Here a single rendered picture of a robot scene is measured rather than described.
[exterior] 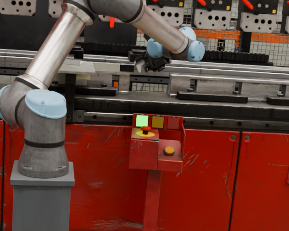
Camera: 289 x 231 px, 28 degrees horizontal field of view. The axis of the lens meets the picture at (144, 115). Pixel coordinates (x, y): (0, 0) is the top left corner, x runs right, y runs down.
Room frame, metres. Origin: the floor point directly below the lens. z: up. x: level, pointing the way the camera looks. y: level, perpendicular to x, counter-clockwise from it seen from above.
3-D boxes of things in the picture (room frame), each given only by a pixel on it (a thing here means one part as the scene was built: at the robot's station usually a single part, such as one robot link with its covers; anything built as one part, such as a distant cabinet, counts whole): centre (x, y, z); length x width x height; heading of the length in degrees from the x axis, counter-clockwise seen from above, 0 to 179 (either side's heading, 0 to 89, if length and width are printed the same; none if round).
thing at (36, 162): (1.62, 0.29, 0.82); 0.15 x 0.15 x 0.10
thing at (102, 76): (2.40, 0.27, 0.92); 0.39 x 0.06 x 0.10; 98
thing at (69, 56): (2.55, 0.35, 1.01); 0.26 x 0.12 x 0.05; 8
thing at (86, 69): (2.24, 0.30, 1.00); 0.26 x 0.18 x 0.01; 8
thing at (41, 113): (1.63, 0.29, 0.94); 0.13 x 0.12 x 0.14; 45
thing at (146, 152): (2.13, -0.06, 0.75); 0.20 x 0.16 x 0.18; 91
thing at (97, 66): (2.40, 0.19, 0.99); 0.14 x 0.01 x 0.03; 98
